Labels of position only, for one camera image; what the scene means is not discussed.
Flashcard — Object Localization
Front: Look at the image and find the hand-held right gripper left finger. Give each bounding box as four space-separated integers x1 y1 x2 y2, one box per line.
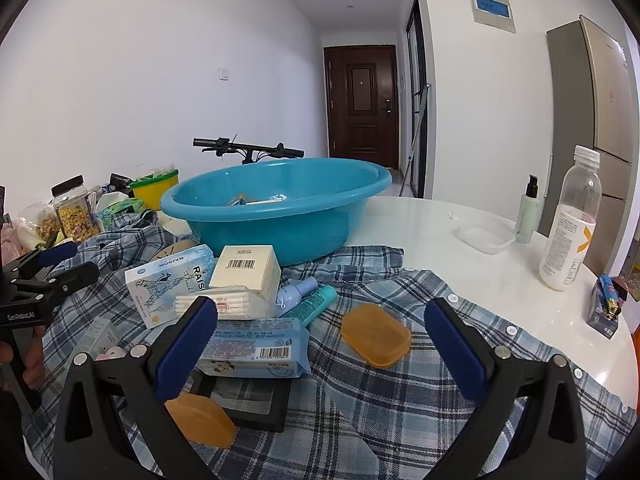
52 296 236 480

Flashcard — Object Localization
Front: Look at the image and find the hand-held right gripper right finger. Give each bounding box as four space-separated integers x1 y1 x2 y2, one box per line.
424 297 588 480

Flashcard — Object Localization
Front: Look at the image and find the blue white tissue box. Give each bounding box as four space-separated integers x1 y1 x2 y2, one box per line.
125 244 218 328

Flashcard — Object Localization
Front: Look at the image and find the teal tube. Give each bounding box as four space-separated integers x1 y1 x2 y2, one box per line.
282 284 338 328

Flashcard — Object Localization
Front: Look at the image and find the small blue box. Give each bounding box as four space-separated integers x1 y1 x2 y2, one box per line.
587 274 626 341

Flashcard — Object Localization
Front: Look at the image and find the white drink bottle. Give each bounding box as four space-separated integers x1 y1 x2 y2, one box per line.
538 145 602 292

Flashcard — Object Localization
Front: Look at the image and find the clear snack bag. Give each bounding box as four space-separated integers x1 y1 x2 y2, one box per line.
17 201 63 248

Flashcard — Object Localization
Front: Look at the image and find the blue wet wipes pack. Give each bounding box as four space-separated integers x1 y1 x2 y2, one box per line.
195 317 312 380

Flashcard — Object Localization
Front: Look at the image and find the pink object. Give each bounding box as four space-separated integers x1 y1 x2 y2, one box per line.
0 222 26 266

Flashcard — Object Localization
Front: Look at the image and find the blue plaid shirt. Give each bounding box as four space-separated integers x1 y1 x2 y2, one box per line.
22 210 638 480

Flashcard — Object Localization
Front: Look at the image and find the blue plastic basin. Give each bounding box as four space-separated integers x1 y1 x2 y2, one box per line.
160 157 393 267

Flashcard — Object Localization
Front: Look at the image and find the green packet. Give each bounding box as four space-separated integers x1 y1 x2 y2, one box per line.
97 197 146 231

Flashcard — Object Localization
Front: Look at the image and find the yellow bucket with green rim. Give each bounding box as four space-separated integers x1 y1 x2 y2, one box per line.
130 167 180 211

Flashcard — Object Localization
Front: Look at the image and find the white round desktop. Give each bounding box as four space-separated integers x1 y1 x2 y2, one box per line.
20 195 636 480

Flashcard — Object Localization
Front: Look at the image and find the clear jar with black lid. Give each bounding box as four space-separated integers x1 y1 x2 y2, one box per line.
51 175 103 243

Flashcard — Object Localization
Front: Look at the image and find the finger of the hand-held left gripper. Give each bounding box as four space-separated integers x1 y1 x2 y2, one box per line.
10 261 101 307
0 240 80 283

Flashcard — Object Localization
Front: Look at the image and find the cotton swab pack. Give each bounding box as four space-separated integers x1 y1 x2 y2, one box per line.
174 286 278 321

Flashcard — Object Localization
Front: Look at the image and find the bicycle handlebar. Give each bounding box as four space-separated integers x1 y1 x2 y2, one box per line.
192 136 306 166

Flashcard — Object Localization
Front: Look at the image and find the brown entrance door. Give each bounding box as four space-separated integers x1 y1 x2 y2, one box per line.
323 45 400 170

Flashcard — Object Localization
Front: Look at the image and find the light blue spray bottle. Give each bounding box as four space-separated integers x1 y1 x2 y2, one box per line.
276 276 319 311

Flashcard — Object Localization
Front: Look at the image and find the clear plastic container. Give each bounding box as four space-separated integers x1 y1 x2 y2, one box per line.
454 220 517 255

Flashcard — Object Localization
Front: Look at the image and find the pale green pump bottle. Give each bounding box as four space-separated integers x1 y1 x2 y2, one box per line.
515 174 543 244

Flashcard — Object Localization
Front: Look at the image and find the beige refrigerator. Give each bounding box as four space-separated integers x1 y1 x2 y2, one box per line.
537 14 640 281

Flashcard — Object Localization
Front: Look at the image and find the white square box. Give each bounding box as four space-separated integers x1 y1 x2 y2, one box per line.
209 245 282 306

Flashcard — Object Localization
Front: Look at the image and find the black flat frame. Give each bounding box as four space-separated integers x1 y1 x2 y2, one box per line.
190 372 293 433

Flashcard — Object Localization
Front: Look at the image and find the pale green box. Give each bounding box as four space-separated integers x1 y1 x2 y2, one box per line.
75 316 121 361

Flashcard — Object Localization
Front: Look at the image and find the black framed glass door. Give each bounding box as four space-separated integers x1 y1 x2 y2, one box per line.
405 0 435 200

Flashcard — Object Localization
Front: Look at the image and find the person's left hand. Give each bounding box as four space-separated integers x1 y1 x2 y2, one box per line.
0 327 47 392

